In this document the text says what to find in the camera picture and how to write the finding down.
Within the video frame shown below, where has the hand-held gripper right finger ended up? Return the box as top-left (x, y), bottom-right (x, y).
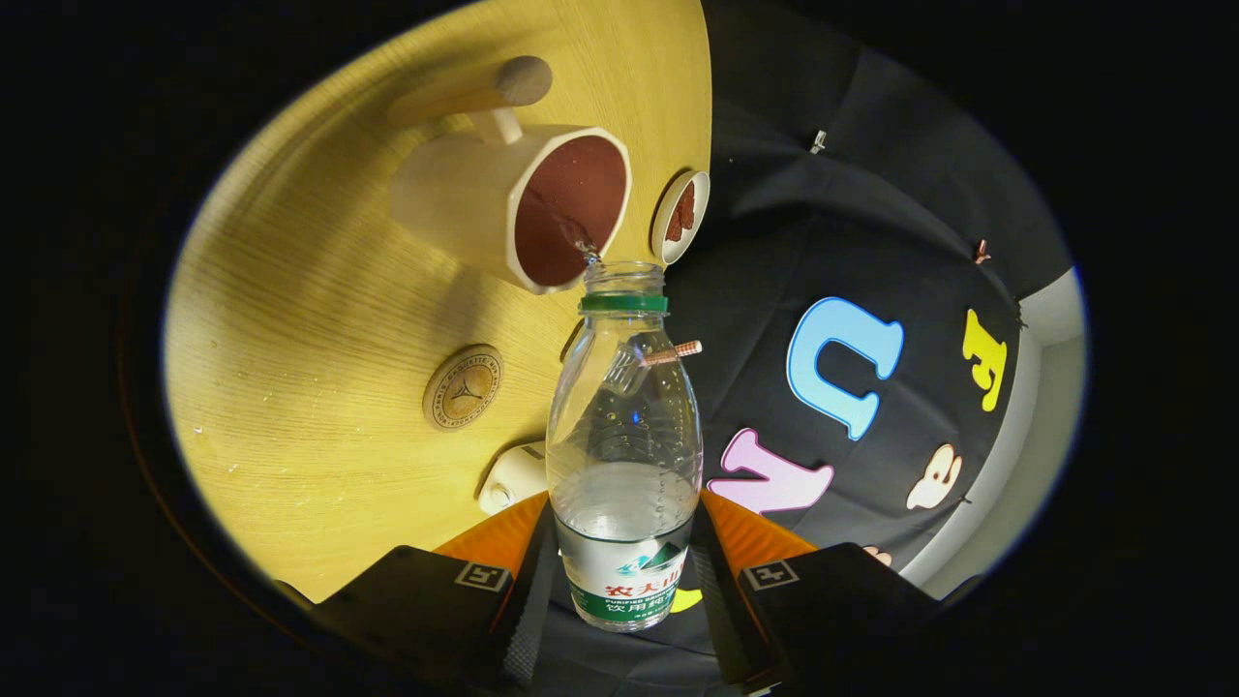
top-left (689, 489), bottom-right (945, 694)

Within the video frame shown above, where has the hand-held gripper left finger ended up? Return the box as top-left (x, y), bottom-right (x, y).
top-left (315, 490), bottom-right (560, 696)

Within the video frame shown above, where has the clear plastic juice bottle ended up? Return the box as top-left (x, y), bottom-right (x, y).
top-left (546, 259), bottom-right (705, 632)

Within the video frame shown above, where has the round wooden coaster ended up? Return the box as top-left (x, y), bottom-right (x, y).
top-left (422, 345), bottom-right (504, 432)

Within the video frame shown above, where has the cream cup with wooden handle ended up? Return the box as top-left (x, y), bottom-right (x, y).
top-left (387, 55), bottom-right (633, 295)

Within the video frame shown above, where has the white toaster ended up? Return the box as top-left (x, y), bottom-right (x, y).
top-left (478, 441), bottom-right (550, 516)

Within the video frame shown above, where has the wooden table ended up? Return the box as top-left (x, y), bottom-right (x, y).
top-left (163, 0), bottom-right (714, 606)

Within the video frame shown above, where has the brown food piece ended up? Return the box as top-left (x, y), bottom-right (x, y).
top-left (666, 182), bottom-right (697, 243)

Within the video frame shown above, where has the small white plate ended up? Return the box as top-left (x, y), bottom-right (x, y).
top-left (650, 170), bottom-right (710, 266)

